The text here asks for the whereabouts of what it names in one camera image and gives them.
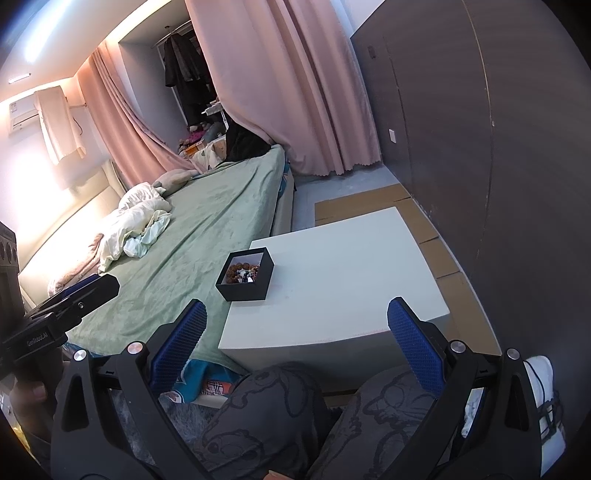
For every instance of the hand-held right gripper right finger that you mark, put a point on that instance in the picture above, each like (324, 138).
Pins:
(415, 348)

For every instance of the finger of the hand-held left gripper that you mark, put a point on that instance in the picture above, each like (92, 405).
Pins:
(76, 287)
(92, 297)

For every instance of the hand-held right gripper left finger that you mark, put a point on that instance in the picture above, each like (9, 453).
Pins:
(180, 344)

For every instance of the black jewelry box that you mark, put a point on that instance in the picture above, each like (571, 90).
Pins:
(244, 291)

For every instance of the person's left hand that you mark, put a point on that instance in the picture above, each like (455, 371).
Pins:
(34, 392)

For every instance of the pink blanket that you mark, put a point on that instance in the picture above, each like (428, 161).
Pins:
(76, 272)

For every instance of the blue cartoon printed cloth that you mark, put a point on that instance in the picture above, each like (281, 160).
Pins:
(207, 383)

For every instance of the person's right leg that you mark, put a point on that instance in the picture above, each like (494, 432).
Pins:
(378, 415)

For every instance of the grey shaggy rug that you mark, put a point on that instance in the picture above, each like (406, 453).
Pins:
(184, 424)

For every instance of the pale green cloth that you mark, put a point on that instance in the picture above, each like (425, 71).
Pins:
(147, 237)

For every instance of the white crumpled quilt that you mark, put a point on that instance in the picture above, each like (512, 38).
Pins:
(134, 217)

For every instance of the flattened cardboard sheets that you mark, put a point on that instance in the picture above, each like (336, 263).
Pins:
(438, 258)

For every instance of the bed with green sheet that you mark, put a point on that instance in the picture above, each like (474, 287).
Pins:
(207, 221)

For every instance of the pale plush pillow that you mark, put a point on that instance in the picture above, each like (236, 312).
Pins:
(178, 180)

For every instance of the white shoe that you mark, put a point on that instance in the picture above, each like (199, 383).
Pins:
(549, 415)

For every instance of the narrow pink curtain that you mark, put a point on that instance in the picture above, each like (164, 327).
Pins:
(129, 129)

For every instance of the white air conditioner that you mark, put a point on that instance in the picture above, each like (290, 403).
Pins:
(23, 115)

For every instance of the cream printed pillow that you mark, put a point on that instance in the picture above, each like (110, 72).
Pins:
(210, 154)

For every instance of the pile of plush toys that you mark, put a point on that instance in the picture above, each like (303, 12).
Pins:
(196, 138)

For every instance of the black cloth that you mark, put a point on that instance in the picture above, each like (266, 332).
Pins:
(244, 143)

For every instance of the white tube light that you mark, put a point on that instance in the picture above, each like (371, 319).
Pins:
(19, 78)

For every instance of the dark brown wardrobe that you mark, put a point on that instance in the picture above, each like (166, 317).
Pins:
(485, 138)

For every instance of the dark hanging clothes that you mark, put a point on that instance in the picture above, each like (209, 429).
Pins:
(184, 69)

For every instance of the wide pink curtain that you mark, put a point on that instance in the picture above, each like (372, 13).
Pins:
(300, 92)

